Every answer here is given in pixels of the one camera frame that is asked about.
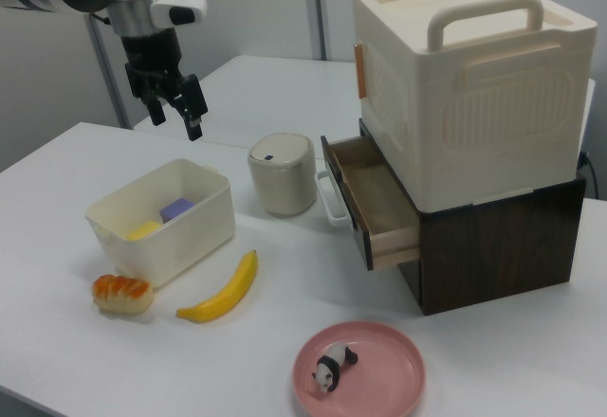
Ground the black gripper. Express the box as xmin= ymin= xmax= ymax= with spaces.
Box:
xmin=120 ymin=27 xmax=210 ymax=142

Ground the white plastic box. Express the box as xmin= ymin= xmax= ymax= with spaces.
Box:
xmin=83 ymin=157 xmax=237 ymax=290

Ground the grey metal pole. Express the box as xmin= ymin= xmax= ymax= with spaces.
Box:
xmin=84 ymin=12 xmax=133 ymax=130

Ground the purple foam block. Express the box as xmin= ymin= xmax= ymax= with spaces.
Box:
xmin=158 ymin=197 xmax=197 ymax=225

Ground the yellow foam block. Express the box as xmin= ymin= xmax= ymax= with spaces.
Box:
xmin=126 ymin=219 xmax=163 ymax=243

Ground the beige lidded trash can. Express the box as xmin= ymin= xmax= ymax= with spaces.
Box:
xmin=246 ymin=133 xmax=319 ymax=219

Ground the yellow toy banana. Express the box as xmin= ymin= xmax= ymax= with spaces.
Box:
xmin=175 ymin=249 xmax=260 ymax=325

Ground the toy bread loaf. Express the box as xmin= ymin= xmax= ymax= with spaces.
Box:
xmin=91 ymin=273 xmax=155 ymax=317

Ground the cream storage cabinet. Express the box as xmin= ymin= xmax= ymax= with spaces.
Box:
xmin=351 ymin=0 xmax=598 ymax=213

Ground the small panda figurine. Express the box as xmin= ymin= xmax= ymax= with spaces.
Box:
xmin=310 ymin=341 xmax=360 ymax=396

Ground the pink round plate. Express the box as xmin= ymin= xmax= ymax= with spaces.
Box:
xmin=291 ymin=320 xmax=427 ymax=417

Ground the dark wood drawer cabinet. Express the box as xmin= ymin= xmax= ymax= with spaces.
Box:
xmin=358 ymin=118 xmax=588 ymax=317

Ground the wooden drawer with white handle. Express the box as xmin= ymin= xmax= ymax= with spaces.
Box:
xmin=314 ymin=135 xmax=422 ymax=273

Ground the black power cable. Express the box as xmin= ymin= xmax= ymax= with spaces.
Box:
xmin=575 ymin=150 xmax=599 ymax=199

